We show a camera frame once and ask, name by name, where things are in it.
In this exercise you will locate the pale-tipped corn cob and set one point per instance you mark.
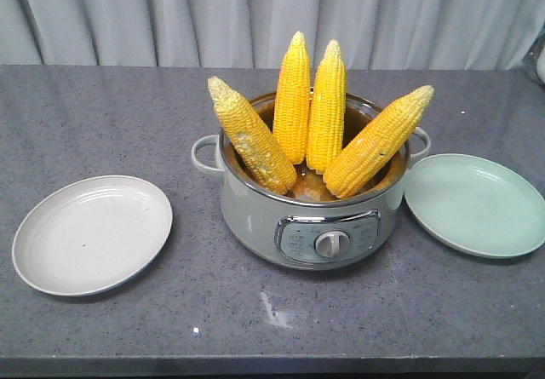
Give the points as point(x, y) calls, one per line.
point(251, 138)

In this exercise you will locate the yellow corn cob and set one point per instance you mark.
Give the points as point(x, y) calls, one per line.
point(291, 111)
point(327, 111)

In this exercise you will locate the orange-yellow corn cob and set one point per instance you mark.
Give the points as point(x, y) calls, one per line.
point(376, 143)

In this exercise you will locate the sage green electric cooker pot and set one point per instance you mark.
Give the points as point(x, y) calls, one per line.
point(307, 228)

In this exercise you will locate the white round plate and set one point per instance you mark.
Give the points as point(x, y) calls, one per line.
point(92, 235)

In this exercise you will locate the light green round plate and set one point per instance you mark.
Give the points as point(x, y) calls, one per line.
point(476, 206)

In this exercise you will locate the grey pleated curtain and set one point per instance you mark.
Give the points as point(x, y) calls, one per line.
point(374, 34)

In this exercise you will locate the white blender appliance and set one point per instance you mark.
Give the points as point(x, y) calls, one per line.
point(533, 62)

